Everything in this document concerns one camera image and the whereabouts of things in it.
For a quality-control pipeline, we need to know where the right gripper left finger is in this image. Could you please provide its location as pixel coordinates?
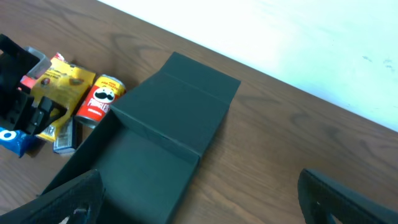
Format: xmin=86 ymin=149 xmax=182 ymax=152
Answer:
xmin=1 ymin=170 xmax=104 ymax=223

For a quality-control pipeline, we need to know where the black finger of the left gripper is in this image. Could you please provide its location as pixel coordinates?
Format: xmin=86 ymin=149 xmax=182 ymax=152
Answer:
xmin=27 ymin=96 xmax=67 ymax=135

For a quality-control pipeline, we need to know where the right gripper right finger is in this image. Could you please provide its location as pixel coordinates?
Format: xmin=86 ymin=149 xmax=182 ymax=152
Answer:
xmin=297 ymin=169 xmax=397 ymax=224

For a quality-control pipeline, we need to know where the small dark blue packet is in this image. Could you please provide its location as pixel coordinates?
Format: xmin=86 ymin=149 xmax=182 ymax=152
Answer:
xmin=53 ymin=118 xmax=78 ymax=154

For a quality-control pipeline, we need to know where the blue Oreo cookie pack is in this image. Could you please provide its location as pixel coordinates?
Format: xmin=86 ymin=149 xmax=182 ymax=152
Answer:
xmin=0 ymin=128 xmax=36 ymax=157

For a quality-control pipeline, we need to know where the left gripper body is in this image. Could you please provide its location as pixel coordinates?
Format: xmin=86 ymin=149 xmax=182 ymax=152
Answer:
xmin=1 ymin=34 xmax=40 ymax=131

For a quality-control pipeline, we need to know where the black gift box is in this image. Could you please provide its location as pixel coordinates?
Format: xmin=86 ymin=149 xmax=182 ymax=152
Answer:
xmin=47 ymin=53 xmax=240 ymax=223

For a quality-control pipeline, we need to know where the yellow snack bag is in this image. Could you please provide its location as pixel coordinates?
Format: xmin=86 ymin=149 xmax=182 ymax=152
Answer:
xmin=30 ymin=53 xmax=96 ymax=142

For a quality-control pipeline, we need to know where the red Pringles can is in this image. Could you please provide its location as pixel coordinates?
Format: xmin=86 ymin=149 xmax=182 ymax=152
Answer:
xmin=75 ymin=74 xmax=126 ymax=128

